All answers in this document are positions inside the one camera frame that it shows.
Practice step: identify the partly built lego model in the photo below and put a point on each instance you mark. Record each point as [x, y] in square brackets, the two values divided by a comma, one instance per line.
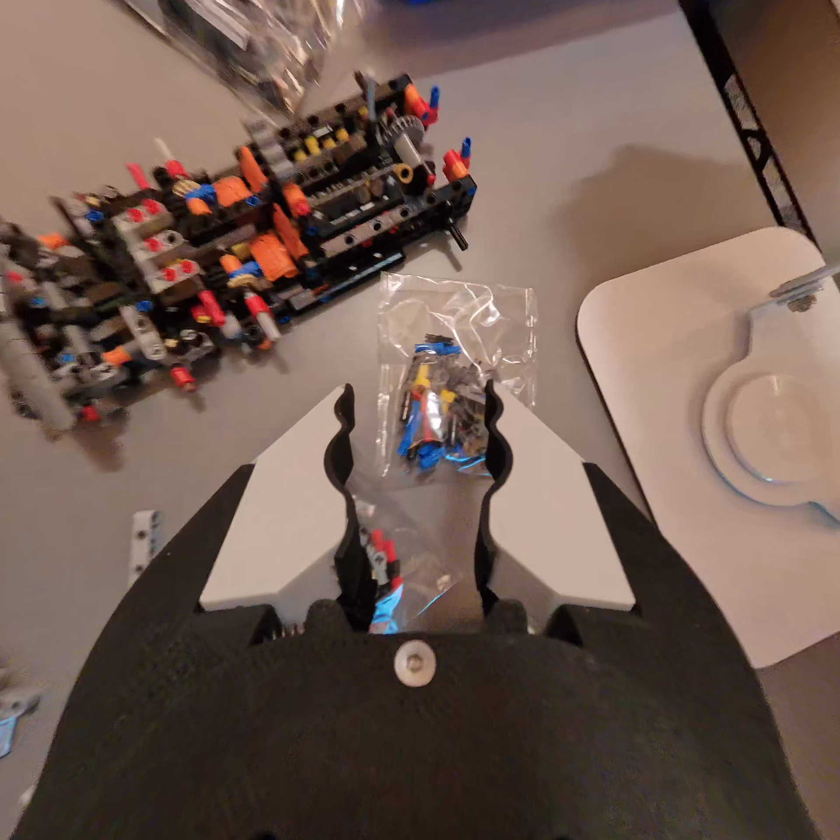
[262, 216]

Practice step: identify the long light grey lego beam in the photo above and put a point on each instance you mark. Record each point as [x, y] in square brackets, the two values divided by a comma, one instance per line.
[144, 544]

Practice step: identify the white rounded base board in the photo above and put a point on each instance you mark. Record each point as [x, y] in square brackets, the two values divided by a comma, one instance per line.
[656, 367]

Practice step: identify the white stand foot bracket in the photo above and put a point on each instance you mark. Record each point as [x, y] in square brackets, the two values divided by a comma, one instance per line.
[774, 420]

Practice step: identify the crumpled clear plastic bag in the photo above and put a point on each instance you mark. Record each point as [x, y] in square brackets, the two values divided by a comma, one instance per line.
[262, 39]

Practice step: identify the black lego set box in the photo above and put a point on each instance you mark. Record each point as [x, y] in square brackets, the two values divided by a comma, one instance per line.
[748, 111]

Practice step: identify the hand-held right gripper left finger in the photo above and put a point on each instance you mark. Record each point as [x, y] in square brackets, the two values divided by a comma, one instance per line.
[275, 525]

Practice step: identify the clear bag of blue pieces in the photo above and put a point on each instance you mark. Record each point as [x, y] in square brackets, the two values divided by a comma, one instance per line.
[433, 394]

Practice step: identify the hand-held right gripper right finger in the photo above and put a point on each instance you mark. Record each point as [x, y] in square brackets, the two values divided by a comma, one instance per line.
[558, 525]

